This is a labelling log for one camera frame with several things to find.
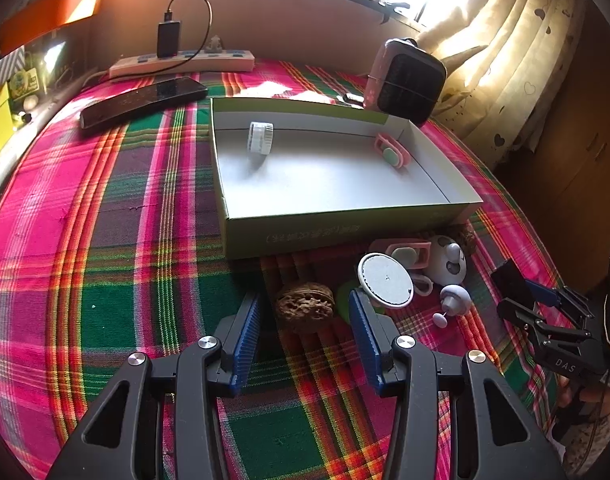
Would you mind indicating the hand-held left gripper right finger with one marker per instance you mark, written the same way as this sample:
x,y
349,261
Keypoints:
x,y
362,340

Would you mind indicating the black charger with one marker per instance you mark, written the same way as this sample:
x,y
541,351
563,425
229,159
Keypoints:
x,y
168,39

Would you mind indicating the pink and black heater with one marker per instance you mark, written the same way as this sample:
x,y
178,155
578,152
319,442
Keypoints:
x,y
405,82

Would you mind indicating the large brown walnut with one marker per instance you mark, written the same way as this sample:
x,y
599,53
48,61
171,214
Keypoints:
x,y
302,307

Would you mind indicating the white mushroom-shaped knob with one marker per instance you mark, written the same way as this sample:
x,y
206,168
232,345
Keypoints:
x,y
455,297

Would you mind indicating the small grey figurine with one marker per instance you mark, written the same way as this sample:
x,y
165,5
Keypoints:
x,y
215,44

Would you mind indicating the pink clip with white pad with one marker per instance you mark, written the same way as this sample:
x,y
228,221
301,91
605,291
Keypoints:
x,y
380,246

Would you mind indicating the white round panda toy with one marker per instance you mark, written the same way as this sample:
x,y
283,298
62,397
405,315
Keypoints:
x,y
442,265

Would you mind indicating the person's right forearm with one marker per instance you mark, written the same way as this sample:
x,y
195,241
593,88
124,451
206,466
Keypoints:
x,y
595,435

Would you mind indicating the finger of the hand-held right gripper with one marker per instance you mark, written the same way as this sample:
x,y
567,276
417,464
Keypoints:
x,y
542,294
515,310

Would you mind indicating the small white ribbed cap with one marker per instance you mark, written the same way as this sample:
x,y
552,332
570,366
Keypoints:
x,y
260,139

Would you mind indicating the wooden cabinet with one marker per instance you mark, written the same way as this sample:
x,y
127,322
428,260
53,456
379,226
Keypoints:
x,y
580,150

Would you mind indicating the striped box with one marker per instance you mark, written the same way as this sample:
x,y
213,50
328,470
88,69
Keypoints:
x,y
2,72

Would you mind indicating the cream heart-print curtain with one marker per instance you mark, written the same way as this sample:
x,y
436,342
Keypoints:
x,y
510,60

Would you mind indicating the green and white cardboard box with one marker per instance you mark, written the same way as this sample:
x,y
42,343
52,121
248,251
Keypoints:
x,y
310,180

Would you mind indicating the pink clip with green pad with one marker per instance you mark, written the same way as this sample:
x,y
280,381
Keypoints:
x,y
392,152

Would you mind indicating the orange box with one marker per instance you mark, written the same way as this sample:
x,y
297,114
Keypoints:
x,y
50,15

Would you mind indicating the black smartphone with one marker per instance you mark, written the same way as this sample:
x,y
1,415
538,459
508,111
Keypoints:
x,y
145,100

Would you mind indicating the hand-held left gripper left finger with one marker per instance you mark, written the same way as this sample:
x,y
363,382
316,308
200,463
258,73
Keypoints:
x,y
247,340

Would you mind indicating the white disc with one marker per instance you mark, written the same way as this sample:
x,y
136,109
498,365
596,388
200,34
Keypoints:
x,y
385,280

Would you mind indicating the white power strip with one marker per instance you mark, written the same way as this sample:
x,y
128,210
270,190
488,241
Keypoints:
x,y
220,62

